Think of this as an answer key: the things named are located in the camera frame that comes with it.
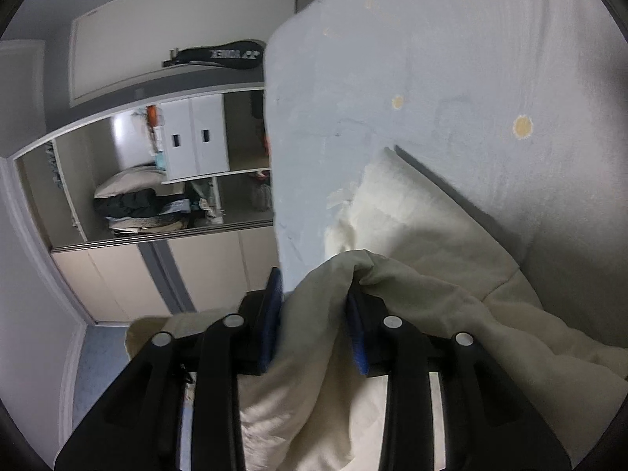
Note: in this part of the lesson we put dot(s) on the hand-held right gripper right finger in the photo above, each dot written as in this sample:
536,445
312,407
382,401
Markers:
355,333

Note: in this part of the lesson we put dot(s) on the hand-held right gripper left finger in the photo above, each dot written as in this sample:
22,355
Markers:
272,314

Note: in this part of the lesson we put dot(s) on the cream hooded puffer jacket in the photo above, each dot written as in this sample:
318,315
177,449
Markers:
441,255

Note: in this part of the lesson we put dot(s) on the light folded clothes stack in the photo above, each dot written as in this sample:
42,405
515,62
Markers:
147,224

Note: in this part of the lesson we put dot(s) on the dark folded clothes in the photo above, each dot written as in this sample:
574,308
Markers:
127,205

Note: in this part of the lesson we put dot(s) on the beige mesh bag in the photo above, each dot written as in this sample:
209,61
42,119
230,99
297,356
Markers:
261,194

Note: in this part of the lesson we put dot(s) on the white drawer unit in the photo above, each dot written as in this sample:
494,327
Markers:
196,137

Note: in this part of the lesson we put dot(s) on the light blue bed sheet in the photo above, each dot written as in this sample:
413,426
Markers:
441,83

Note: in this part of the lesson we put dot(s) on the black racket bag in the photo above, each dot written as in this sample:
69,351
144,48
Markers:
221,54

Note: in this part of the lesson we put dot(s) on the beige sliding door wardrobe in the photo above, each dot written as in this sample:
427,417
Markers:
147,19

